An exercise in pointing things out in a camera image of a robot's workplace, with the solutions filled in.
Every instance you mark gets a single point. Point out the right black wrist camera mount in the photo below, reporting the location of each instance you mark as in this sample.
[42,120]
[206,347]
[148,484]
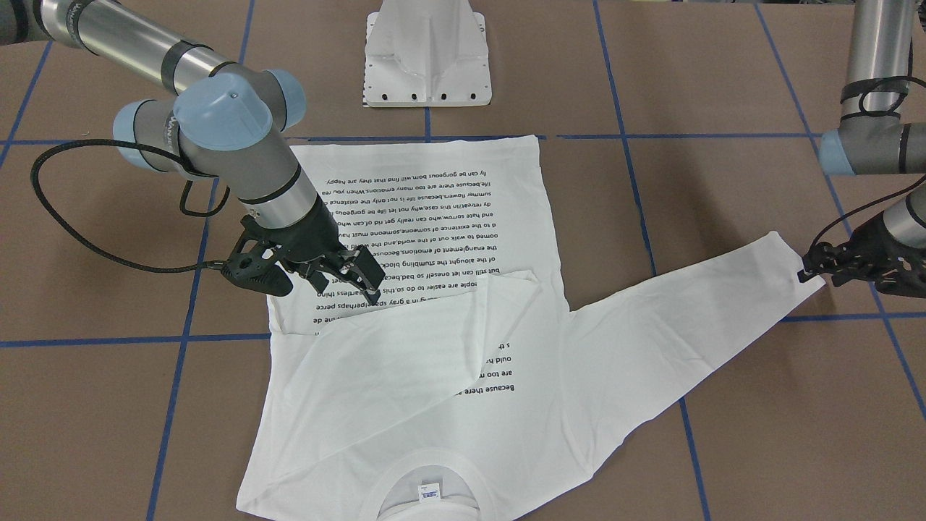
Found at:
[252,263]

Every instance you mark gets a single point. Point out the white long-sleeve printed shirt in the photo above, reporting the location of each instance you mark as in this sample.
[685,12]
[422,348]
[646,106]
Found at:
[472,391]

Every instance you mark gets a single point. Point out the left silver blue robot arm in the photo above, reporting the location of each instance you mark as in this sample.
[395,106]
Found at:
[871,138]

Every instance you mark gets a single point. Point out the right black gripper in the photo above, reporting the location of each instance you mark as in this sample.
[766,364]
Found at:
[312,236]

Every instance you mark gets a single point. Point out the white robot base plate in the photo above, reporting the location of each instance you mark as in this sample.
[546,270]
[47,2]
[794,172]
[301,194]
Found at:
[426,54]

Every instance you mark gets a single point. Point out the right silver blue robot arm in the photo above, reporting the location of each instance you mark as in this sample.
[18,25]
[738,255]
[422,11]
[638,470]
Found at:
[225,122]

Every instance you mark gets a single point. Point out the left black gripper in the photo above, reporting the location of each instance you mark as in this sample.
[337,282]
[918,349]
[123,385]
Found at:
[884,244]

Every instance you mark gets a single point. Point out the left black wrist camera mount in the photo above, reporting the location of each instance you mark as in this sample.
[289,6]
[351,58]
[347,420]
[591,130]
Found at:
[840,262]

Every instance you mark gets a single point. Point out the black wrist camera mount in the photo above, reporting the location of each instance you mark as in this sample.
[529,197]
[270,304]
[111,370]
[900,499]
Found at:
[840,262]
[252,263]

